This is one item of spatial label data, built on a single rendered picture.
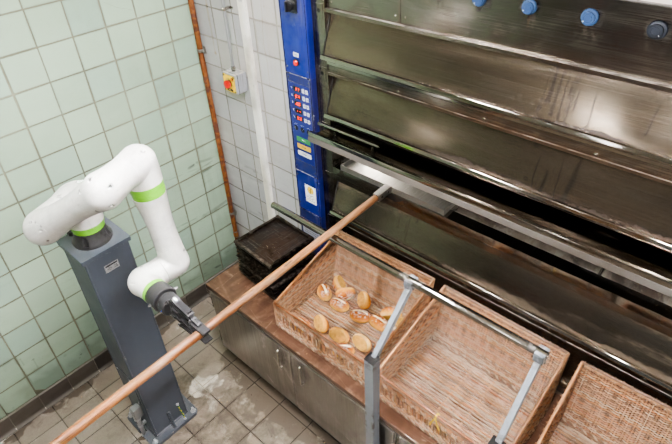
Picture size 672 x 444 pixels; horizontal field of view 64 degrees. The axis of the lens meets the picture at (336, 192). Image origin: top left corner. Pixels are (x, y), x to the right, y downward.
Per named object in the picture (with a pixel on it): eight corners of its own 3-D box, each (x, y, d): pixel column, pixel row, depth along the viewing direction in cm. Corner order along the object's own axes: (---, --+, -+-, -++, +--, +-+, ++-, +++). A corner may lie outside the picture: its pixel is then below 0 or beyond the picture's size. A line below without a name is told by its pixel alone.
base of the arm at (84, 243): (53, 228, 217) (47, 216, 213) (87, 211, 225) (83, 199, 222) (84, 256, 202) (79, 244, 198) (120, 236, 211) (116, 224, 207)
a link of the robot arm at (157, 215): (125, 196, 183) (142, 206, 176) (154, 180, 189) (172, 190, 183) (157, 275, 203) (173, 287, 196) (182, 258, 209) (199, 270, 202)
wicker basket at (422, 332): (439, 324, 247) (444, 281, 231) (559, 396, 215) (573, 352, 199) (371, 395, 219) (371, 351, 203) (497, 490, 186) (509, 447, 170)
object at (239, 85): (235, 85, 273) (232, 66, 267) (248, 90, 267) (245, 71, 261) (224, 90, 268) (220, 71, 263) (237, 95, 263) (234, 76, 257)
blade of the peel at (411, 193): (443, 215, 216) (444, 210, 214) (340, 169, 247) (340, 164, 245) (488, 175, 237) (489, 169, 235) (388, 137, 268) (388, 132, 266)
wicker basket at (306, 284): (341, 268, 280) (339, 227, 264) (434, 320, 249) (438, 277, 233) (273, 325, 251) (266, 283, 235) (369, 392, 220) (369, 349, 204)
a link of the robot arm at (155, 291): (146, 311, 187) (139, 292, 182) (174, 292, 194) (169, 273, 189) (155, 319, 184) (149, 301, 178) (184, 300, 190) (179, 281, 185)
